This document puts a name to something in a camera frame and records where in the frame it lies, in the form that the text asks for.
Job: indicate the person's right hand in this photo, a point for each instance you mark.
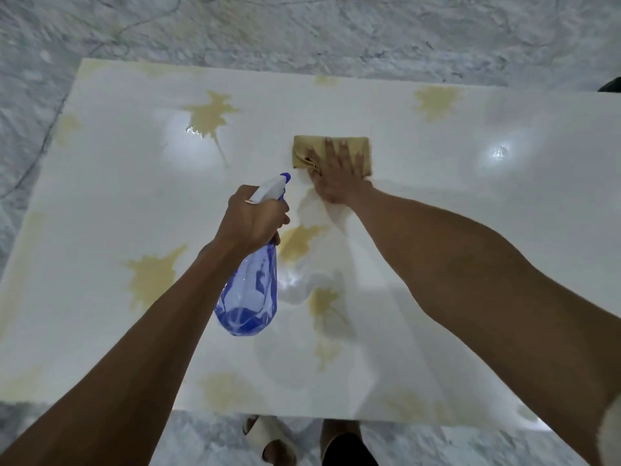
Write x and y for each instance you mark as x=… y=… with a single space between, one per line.
x=337 y=181

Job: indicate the person's left hand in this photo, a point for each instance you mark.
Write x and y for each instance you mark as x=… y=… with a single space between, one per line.
x=247 y=220

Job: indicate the person's right thumb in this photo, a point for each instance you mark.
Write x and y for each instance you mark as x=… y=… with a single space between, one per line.
x=314 y=162

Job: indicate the person's right little finger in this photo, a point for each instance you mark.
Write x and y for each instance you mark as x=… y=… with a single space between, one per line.
x=361 y=164

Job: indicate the person's right middle finger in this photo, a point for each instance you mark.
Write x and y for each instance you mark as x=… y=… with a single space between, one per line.
x=344 y=152

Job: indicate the person's left fingers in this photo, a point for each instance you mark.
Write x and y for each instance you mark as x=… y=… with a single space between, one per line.
x=280 y=219

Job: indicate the yellow-brown cleaning cloth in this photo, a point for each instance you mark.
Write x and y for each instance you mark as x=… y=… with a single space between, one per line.
x=305 y=149

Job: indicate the blue transparent spray bottle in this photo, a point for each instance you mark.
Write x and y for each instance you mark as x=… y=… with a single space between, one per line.
x=250 y=291

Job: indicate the person's left forearm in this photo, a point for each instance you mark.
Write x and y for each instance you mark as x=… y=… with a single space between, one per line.
x=136 y=354

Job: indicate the person's right forearm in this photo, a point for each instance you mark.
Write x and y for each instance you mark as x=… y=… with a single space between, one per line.
x=475 y=286

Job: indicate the person's bare leg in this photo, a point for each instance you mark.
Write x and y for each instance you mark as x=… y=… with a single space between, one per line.
x=339 y=427

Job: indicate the beige sandal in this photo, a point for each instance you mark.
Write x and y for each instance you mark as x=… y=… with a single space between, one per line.
x=269 y=439

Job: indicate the black shorts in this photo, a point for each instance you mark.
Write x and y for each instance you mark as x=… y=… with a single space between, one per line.
x=350 y=453

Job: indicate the dark object on floor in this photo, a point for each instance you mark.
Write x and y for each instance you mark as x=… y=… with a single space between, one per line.
x=611 y=85

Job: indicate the white shirt sleeve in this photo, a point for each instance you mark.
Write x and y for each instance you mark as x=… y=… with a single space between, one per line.
x=610 y=434

